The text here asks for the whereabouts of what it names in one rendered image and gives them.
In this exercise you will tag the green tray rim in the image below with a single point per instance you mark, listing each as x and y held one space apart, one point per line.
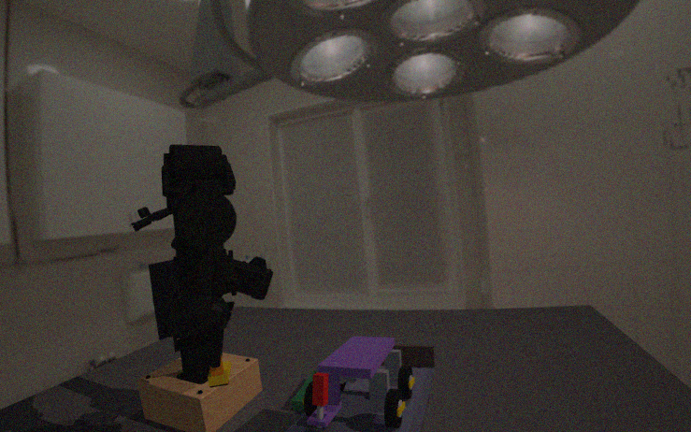
296 402

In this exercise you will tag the purple wheeled trolley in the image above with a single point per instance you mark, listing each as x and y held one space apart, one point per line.
360 357

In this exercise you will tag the red-headed pin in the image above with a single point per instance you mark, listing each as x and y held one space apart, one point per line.
320 393

